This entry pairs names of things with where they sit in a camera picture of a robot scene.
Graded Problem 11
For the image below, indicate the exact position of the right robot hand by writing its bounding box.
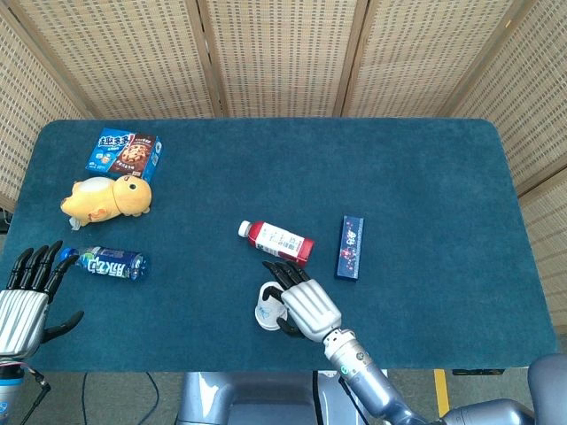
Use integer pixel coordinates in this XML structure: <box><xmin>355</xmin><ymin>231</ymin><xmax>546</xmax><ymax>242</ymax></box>
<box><xmin>262</xmin><ymin>259</ymin><xmax>343</xmax><ymax>344</ymax></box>

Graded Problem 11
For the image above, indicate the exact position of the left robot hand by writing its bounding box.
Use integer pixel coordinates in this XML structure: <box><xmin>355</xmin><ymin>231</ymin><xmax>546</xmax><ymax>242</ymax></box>
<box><xmin>0</xmin><ymin>240</ymin><xmax>85</xmax><ymax>358</ymax></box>

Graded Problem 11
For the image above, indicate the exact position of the white cup large blue flower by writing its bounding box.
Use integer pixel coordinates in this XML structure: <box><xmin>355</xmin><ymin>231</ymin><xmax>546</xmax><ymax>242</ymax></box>
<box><xmin>253</xmin><ymin>281</ymin><xmax>290</xmax><ymax>331</ymax></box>

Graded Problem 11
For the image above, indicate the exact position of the dark blue long box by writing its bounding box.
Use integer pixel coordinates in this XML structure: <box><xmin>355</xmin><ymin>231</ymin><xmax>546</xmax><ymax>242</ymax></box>
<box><xmin>335</xmin><ymin>215</ymin><xmax>366</xmax><ymax>282</ymax></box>

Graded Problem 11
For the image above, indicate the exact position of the red juice bottle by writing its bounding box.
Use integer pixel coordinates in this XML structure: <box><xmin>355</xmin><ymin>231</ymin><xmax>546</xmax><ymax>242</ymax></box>
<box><xmin>237</xmin><ymin>220</ymin><xmax>315</xmax><ymax>268</ymax></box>

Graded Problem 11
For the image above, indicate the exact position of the blue water bottle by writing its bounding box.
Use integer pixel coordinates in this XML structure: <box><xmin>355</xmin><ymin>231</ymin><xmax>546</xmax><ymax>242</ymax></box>
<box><xmin>59</xmin><ymin>245</ymin><xmax>150</xmax><ymax>283</ymax></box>

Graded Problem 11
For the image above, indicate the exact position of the grey robot torso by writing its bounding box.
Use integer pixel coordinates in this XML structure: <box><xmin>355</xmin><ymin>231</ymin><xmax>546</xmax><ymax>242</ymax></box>
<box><xmin>176</xmin><ymin>370</ymin><xmax>369</xmax><ymax>425</ymax></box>

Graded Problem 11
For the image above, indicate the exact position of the yellow floor tape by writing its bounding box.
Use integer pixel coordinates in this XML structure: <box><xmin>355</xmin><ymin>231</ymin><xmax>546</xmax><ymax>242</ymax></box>
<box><xmin>433</xmin><ymin>369</ymin><xmax>453</xmax><ymax>420</ymax></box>

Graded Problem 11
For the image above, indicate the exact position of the blue table carpet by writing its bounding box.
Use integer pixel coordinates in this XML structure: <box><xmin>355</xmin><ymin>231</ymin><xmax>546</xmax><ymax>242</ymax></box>
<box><xmin>0</xmin><ymin>118</ymin><xmax>558</xmax><ymax>373</ymax></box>

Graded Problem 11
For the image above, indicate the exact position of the yellow plush toy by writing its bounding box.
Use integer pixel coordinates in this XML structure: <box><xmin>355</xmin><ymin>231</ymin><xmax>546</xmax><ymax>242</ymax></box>
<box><xmin>60</xmin><ymin>174</ymin><xmax>153</xmax><ymax>230</ymax></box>

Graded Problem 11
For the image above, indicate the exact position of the blue cookie box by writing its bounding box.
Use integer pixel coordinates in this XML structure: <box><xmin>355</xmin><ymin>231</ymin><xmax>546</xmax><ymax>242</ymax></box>
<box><xmin>84</xmin><ymin>127</ymin><xmax>164</xmax><ymax>183</ymax></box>

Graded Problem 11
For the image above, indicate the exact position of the bamboo folding screen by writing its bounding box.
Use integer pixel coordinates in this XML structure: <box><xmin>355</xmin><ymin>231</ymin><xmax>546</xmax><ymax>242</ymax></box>
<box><xmin>0</xmin><ymin>0</ymin><xmax>567</xmax><ymax>342</ymax></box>

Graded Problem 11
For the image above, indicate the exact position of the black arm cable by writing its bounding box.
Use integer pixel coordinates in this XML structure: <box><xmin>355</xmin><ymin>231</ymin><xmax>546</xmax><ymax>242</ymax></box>
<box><xmin>4</xmin><ymin>365</ymin><xmax>52</xmax><ymax>420</ymax></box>

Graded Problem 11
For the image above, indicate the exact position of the black floor cable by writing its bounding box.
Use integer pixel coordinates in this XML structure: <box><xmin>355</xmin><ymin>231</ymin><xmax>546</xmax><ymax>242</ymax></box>
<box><xmin>82</xmin><ymin>371</ymin><xmax>160</xmax><ymax>425</ymax></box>

